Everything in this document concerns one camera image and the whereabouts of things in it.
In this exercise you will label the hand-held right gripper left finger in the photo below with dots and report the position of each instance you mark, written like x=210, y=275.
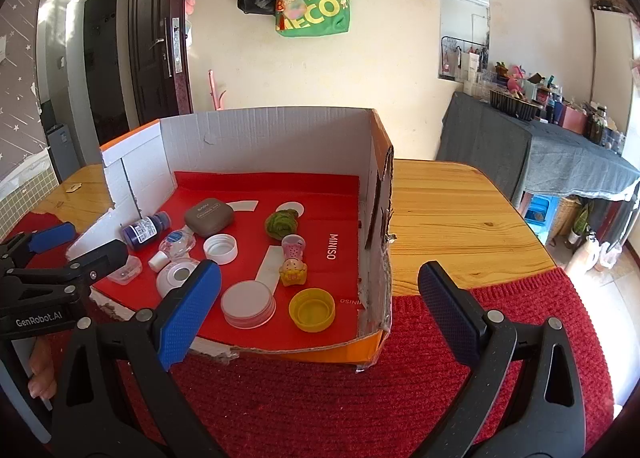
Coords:
x=192, y=313

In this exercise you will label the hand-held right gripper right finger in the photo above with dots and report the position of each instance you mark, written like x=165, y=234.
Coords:
x=447, y=313

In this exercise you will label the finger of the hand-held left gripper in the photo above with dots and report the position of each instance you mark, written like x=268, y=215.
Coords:
x=50, y=236
x=107, y=255

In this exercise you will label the clear plastic small box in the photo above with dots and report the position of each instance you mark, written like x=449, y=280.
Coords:
x=125, y=270

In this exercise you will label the white pink round device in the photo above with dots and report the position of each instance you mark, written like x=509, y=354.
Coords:
x=172, y=279

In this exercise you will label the purple bottle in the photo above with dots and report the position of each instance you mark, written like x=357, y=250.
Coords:
x=145, y=230

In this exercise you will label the white round lid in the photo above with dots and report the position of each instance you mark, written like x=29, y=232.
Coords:
x=247, y=303

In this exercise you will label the white cap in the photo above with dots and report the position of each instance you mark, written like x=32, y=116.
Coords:
x=220, y=249

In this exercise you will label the clear packet blue label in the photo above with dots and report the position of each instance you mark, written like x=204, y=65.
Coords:
x=177, y=242

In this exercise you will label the grey brown case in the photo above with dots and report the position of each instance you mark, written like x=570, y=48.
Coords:
x=207, y=218

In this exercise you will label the blonde doll figurine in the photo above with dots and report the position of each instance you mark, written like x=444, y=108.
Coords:
x=292, y=258

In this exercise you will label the yellow cap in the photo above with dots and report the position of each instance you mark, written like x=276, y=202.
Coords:
x=310, y=310

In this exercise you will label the green moss ball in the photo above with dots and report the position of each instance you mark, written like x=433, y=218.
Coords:
x=281, y=224

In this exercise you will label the orange cardboard box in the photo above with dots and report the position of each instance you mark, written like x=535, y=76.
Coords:
x=275, y=137

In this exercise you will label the person's left hand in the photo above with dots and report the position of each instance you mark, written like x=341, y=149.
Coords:
x=42, y=373

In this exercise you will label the small white tag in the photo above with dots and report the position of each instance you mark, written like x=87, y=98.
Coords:
x=74, y=187

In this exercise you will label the grey small cabinet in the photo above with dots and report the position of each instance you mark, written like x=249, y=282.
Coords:
x=62, y=152

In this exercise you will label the blue plastic stool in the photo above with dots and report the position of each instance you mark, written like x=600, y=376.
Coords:
x=540, y=213

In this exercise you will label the wicker basket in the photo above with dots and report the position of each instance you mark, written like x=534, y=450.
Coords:
x=565, y=218

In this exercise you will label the red paper box liner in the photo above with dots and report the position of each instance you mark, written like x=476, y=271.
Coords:
x=330, y=218

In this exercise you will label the red knitted mat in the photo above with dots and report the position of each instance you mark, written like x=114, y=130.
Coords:
x=325, y=403

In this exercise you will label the side table with grey cloth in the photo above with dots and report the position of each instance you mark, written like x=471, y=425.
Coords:
x=500, y=137

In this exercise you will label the pink coat rack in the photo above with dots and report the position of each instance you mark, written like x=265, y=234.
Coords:
x=215, y=92

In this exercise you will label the row of cosmetics bottles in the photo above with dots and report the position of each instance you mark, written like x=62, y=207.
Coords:
x=550, y=102

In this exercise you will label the dark brown door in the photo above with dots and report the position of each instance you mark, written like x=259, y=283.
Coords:
x=150, y=12

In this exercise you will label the pink plush toy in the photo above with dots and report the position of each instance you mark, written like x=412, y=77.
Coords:
x=188, y=0

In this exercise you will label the white cabinet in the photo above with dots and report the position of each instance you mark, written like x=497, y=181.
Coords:
x=615, y=77

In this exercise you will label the red tassel charm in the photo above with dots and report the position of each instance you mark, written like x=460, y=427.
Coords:
x=292, y=10

